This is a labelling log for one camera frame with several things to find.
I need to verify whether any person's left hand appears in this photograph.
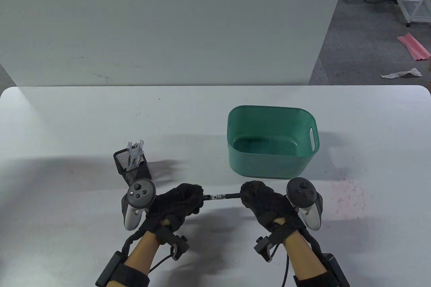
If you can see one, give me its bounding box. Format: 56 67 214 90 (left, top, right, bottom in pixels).
140 183 204 234

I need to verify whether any person's right hand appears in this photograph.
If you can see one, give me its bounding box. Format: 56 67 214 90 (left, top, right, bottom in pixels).
240 181 303 239

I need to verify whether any person's right forearm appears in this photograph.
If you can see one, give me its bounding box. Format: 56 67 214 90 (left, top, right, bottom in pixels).
285 231 329 277

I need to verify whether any person's left forearm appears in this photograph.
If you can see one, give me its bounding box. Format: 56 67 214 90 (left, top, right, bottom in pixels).
126 231 162 287

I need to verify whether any black grey left hand controller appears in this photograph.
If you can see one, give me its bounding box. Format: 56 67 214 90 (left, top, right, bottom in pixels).
121 179 157 232

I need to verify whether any black grey hand controller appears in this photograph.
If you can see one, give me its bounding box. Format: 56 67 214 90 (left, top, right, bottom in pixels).
121 179 157 232
286 177 324 230

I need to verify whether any black grey right hand controller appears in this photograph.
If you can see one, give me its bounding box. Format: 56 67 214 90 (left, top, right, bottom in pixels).
286 177 324 230

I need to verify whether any green plastic bin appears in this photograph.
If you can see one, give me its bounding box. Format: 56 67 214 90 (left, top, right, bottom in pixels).
227 105 320 180

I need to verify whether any black mesh pen holder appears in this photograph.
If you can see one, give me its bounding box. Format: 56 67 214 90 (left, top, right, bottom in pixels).
113 150 152 186

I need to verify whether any black left armband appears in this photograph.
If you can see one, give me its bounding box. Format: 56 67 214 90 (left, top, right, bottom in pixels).
111 263 150 287

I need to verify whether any black armband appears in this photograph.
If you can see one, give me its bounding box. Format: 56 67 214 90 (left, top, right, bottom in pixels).
293 268 339 287
111 263 150 287

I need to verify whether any black right armband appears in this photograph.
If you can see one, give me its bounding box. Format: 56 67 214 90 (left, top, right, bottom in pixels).
293 268 339 287

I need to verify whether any white partition board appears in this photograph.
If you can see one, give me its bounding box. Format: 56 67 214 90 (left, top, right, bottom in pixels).
0 0 352 86

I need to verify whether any white crumpled paper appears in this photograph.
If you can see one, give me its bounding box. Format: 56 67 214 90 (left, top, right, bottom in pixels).
380 68 423 79

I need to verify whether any pink folded paper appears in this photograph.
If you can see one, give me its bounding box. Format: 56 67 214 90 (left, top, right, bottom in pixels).
397 33 431 61

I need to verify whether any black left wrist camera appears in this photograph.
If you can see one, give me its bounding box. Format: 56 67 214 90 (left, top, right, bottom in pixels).
158 226 190 261

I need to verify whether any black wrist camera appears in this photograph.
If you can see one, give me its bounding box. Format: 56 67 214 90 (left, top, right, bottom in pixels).
158 226 190 261
254 236 280 263

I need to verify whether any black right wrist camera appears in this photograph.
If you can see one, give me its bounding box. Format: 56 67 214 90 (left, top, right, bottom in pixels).
254 236 280 263

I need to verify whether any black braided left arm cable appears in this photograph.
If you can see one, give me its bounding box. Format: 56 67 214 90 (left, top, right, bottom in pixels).
123 230 148 257

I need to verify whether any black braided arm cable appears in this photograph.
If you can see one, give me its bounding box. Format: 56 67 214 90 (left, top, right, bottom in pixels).
123 230 148 257
302 229 329 261

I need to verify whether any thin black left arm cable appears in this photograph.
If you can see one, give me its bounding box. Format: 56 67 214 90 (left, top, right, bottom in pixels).
150 255 175 272

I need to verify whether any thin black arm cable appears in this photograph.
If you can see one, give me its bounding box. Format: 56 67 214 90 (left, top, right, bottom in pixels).
279 247 291 287
150 255 175 272

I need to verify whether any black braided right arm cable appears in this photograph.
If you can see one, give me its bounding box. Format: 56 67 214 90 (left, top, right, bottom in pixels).
302 229 329 261

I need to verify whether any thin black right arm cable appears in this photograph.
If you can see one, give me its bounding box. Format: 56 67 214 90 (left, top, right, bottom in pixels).
279 247 291 287

